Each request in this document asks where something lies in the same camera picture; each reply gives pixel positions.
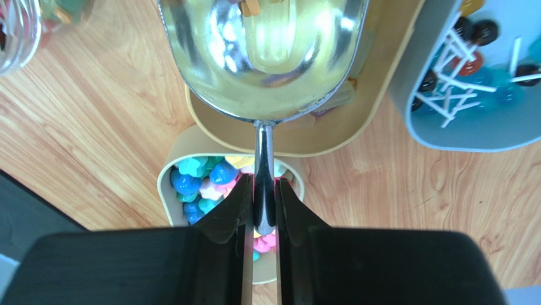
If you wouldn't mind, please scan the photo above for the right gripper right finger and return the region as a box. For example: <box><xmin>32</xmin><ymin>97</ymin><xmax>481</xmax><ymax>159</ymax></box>
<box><xmin>275</xmin><ymin>178</ymin><xmax>329</xmax><ymax>304</ymax></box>

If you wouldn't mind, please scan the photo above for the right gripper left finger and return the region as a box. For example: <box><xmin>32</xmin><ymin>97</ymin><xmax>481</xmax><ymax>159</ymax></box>
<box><xmin>192</xmin><ymin>174</ymin><xmax>253</xmax><ymax>304</ymax></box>

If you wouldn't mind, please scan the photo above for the beige tray of star candies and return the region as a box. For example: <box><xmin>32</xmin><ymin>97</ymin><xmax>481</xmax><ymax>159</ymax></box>
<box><xmin>157</xmin><ymin>126</ymin><xmax>305</xmax><ymax>285</ymax></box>

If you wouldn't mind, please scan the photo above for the silver metal scoop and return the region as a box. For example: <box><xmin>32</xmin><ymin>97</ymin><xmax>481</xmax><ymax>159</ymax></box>
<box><xmin>157</xmin><ymin>1</ymin><xmax>369</xmax><ymax>235</ymax></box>

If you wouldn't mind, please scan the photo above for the yellow tray of popsicle candies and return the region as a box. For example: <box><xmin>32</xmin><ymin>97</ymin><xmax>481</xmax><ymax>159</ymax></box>
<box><xmin>185</xmin><ymin>1</ymin><xmax>424</xmax><ymax>158</ymax></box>

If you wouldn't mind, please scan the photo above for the clear plastic jar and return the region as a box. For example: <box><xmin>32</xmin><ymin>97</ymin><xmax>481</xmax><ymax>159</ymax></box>
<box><xmin>0</xmin><ymin>0</ymin><xmax>96</xmax><ymax>77</ymax></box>

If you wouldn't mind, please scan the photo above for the black cloth strip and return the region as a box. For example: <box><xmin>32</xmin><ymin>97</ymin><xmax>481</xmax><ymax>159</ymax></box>
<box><xmin>1</xmin><ymin>170</ymin><xmax>86</xmax><ymax>261</ymax></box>

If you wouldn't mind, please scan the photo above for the blue tray of lollipops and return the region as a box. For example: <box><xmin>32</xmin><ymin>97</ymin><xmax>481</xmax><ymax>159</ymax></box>
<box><xmin>389</xmin><ymin>1</ymin><xmax>540</xmax><ymax>153</ymax></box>

